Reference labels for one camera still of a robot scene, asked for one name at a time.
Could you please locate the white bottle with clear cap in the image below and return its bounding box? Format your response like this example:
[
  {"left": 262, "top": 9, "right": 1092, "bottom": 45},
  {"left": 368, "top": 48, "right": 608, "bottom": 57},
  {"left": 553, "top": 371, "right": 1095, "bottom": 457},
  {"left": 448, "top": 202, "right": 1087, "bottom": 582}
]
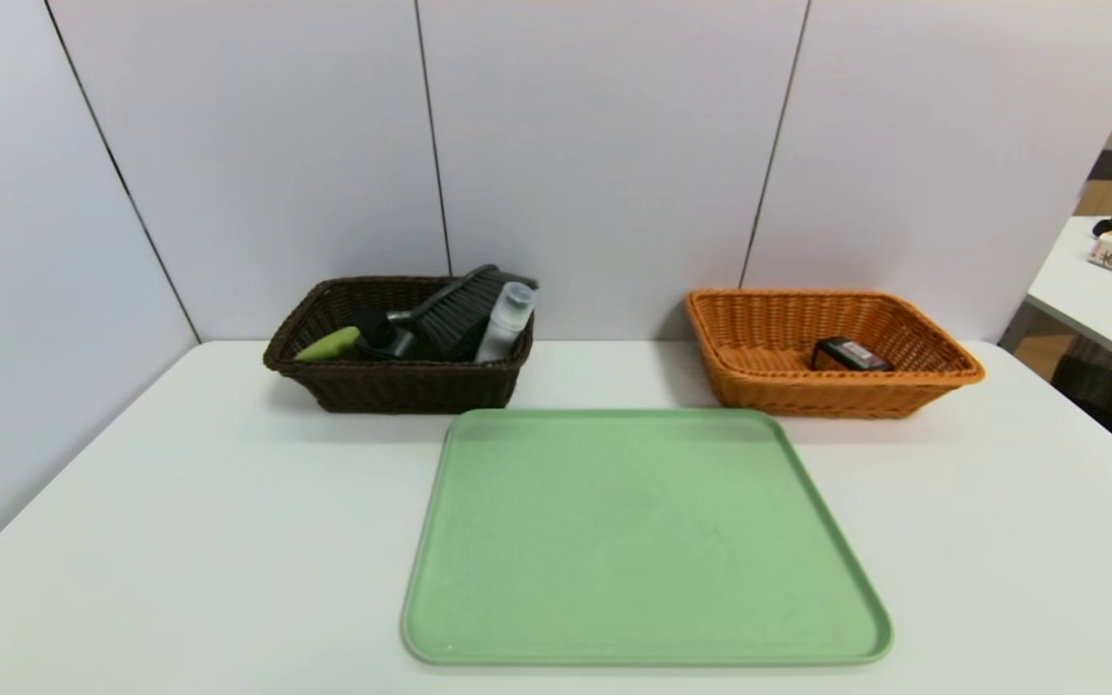
[{"left": 474, "top": 280, "right": 538, "bottom": 364}]

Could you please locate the grey brush with green handle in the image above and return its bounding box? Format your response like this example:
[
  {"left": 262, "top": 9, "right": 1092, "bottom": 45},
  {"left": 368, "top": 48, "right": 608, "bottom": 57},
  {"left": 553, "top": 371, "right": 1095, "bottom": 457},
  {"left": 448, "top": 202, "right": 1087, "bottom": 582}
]
[{"left": 293, "top": 264, "right": 538, "bottom": 364}]

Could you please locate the dark green pump bottle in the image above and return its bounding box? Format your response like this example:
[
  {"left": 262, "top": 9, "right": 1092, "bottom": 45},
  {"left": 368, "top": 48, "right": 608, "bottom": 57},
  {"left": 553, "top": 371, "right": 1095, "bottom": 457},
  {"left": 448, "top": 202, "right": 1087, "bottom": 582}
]
[{"left": 348, "top": 307, "right": 436, "bottom": 362}]

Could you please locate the small black red box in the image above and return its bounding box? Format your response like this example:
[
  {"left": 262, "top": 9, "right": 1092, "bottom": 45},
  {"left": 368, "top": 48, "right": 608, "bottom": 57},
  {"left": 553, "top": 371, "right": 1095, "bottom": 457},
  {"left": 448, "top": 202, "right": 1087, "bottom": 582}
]
[{"left": 812, "top": 336, "right": 895, "bottom": 373}]

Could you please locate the dark brown wicker basket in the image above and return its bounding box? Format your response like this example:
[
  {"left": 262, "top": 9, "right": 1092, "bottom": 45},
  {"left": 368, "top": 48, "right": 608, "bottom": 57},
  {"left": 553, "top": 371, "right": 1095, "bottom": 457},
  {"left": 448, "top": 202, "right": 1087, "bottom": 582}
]
[{"left": 264, "top": 275, "right": 536, "bottom": 414}]

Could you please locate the orange wicker basket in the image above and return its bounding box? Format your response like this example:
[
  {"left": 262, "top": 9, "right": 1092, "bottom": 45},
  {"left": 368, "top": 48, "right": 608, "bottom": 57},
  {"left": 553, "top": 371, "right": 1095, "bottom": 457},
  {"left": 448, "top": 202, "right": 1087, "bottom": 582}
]
[{"left": 684, "top": 287, "right": 988, "bottom": 419}]

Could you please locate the light green plastic tray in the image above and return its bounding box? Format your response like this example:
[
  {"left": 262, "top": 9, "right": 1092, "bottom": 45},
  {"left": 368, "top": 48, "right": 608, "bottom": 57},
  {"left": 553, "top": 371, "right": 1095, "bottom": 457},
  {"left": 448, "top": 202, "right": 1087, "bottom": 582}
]
[{"left": 402, "top": 407, "right": 895, "bottom": 667}]

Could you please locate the white side table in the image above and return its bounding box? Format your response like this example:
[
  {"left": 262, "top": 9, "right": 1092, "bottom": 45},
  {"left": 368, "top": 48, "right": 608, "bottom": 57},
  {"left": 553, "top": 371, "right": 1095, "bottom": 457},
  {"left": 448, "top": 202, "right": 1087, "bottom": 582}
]
[{"left": 1000, "top": 214, "right": 1112, "bottom": 379}]

